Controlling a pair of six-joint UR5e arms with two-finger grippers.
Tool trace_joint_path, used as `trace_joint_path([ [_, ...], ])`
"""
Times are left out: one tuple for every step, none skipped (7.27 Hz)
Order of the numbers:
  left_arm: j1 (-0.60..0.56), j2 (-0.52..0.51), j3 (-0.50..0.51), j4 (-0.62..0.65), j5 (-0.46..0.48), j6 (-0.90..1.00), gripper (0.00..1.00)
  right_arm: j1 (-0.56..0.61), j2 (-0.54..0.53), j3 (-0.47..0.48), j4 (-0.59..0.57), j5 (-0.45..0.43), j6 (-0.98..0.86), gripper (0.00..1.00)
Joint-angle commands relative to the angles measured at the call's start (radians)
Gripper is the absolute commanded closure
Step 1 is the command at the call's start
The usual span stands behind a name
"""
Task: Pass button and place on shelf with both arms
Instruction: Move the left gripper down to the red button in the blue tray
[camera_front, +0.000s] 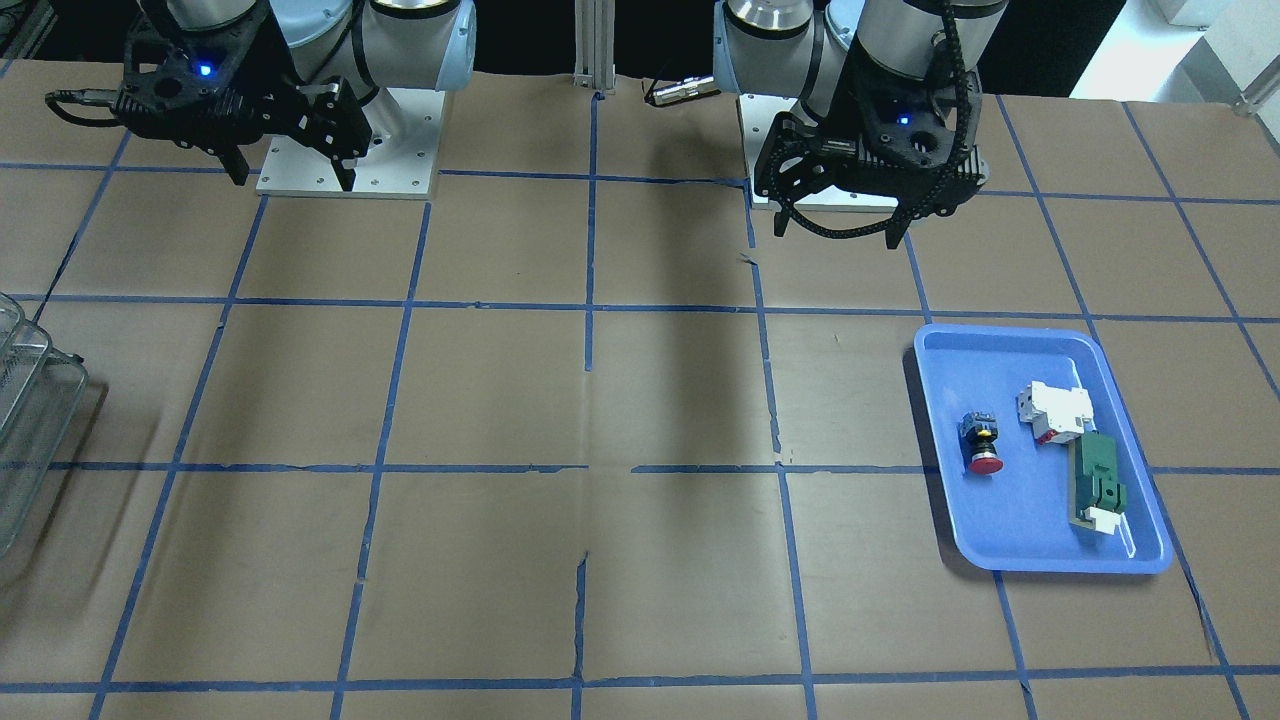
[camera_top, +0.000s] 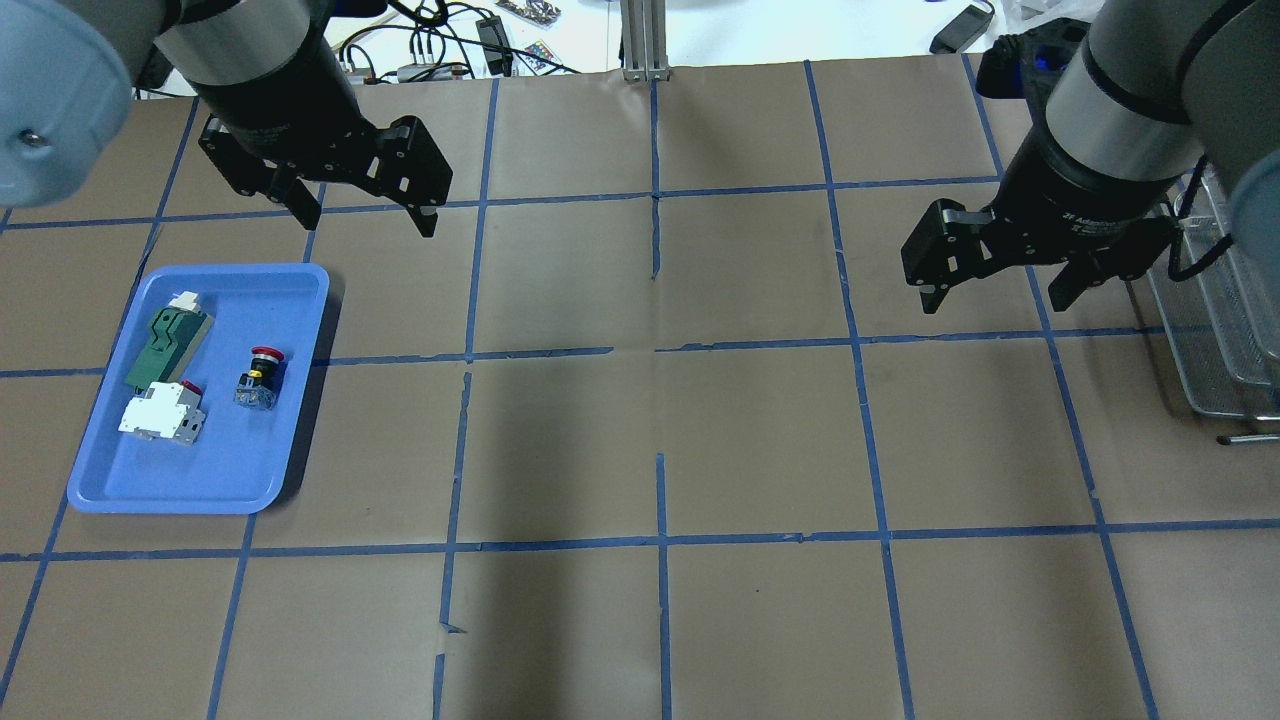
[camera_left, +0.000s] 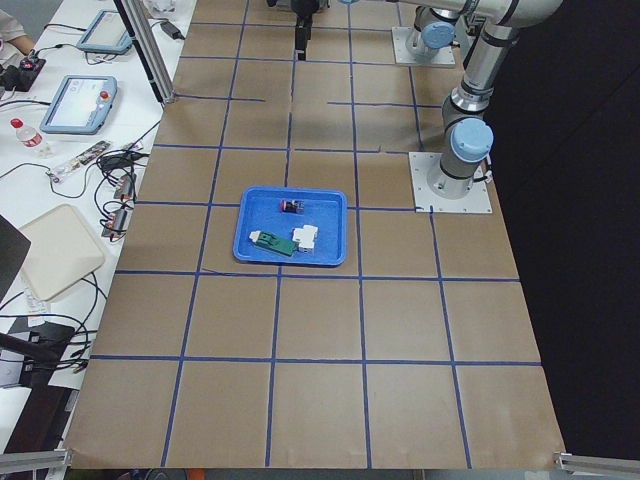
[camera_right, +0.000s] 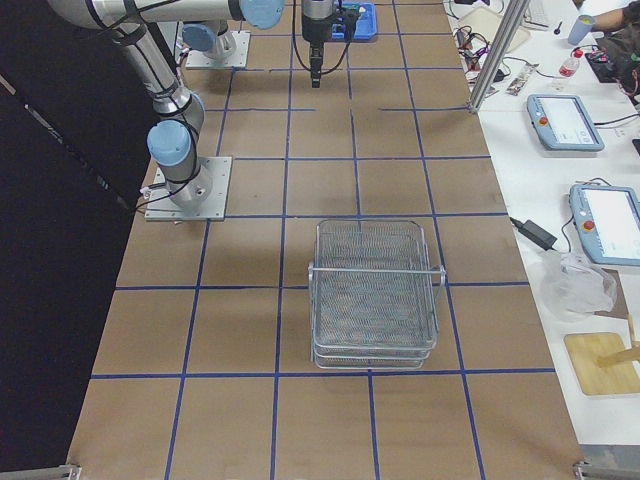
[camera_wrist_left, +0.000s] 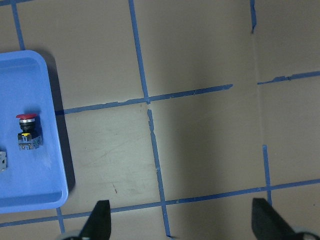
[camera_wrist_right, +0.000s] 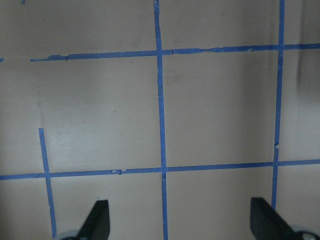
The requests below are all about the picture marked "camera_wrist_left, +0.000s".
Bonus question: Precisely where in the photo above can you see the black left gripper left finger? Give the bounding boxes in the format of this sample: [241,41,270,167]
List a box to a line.
[79,200,111,240]

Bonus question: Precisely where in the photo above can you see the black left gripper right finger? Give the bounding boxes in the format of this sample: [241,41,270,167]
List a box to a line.
[251,198,296,240]

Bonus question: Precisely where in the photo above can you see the red emergency stop button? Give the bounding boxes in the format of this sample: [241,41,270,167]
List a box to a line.
[16,113,42,151]

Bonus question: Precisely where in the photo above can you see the blue plastic tray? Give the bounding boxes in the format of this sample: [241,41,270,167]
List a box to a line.
[0,50,69,214]

